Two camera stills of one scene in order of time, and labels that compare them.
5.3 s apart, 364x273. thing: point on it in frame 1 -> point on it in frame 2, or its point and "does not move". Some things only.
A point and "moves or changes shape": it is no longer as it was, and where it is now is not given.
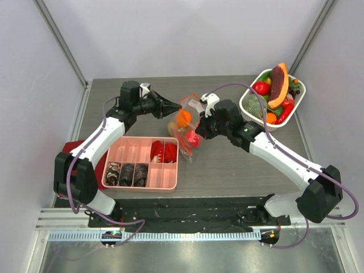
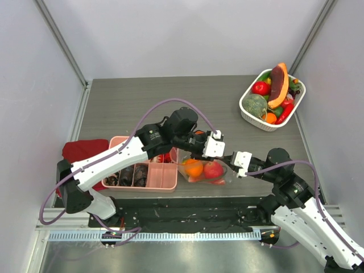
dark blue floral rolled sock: [127, 175] does not move
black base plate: [187, 212] does not move
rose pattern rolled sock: [112, 174] does not move
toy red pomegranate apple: [194, 140] moves or changes shape
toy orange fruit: [184, 118] moves or changes shape
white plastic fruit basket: [271, 127] does not move
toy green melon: [252, 106] does not move
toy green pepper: [264, 75] does not move
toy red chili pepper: [288, 107] does not move
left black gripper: [162, 107] -> [197, 156]
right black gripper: [205, 128] -> [231, 158]
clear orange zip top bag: [185, 129] moves or changes shape
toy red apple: [261, 88] does not move
